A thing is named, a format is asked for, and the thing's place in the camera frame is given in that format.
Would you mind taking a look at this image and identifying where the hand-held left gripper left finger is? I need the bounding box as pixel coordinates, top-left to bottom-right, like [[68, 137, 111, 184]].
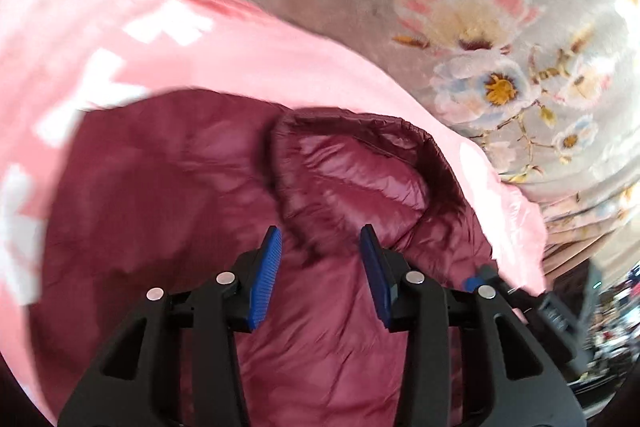
[[57, 226, 283, 427]]

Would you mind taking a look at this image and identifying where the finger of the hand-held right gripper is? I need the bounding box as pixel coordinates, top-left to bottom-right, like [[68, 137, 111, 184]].
[[462, 264, 518, 305]]

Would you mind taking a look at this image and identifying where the pink blanket with white print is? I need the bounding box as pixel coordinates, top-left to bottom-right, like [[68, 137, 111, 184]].
[[0, 0, 551, 427]]

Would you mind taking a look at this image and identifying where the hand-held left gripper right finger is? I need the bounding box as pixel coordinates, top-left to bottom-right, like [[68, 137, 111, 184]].
[[360, 224, 587, 427]]

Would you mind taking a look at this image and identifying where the maroon puffer jacket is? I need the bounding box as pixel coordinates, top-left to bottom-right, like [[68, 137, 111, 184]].
[[30, 88, 506, 427]]

